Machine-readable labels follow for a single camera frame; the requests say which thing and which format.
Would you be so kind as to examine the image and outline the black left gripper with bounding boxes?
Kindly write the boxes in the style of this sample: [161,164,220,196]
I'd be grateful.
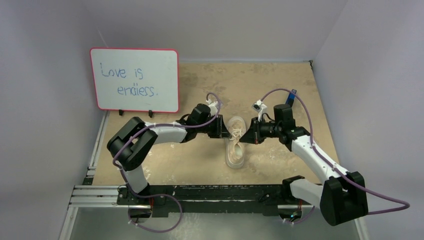
[196,114,231,139]

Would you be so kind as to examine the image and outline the beige canvas sneaker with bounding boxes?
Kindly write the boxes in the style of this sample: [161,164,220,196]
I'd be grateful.
[225,116,247,169]

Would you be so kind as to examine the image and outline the white shoelace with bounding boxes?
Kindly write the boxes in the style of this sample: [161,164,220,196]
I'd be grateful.
[229,127,244,142]

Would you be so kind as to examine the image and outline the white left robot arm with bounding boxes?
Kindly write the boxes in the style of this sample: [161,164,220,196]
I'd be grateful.
[106,103,231,205]

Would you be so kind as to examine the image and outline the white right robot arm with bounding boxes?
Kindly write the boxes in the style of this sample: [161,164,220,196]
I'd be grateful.
[239,104,369,226]

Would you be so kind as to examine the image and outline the blue connector plug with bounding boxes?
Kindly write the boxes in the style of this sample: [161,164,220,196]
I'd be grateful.
[285,89,297,107]

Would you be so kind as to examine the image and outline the red framed whiteboard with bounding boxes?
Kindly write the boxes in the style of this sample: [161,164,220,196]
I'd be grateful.
[89,47,180,113]

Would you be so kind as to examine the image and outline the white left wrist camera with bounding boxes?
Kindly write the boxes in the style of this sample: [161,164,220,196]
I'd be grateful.
[206,99,221,116]

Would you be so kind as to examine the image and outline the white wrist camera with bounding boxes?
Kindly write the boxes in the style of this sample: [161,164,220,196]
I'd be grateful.
[206,99,221,116]
[252,99,268,121]

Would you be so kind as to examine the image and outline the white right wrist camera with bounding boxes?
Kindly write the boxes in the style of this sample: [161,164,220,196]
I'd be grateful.
[252,99,268,121]

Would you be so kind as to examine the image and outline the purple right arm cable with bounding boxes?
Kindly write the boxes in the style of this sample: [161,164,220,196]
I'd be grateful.
[259,88,411,226]

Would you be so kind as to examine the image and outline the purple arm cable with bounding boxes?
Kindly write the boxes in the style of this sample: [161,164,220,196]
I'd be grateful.
[259,88,411,226]
[112,92,223,234]

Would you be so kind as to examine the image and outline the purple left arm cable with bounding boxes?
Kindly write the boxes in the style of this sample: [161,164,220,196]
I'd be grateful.
[112,92,223,234]

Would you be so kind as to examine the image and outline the silver aluminium frame rails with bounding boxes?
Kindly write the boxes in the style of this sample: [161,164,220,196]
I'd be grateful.
[60,111,370,240]

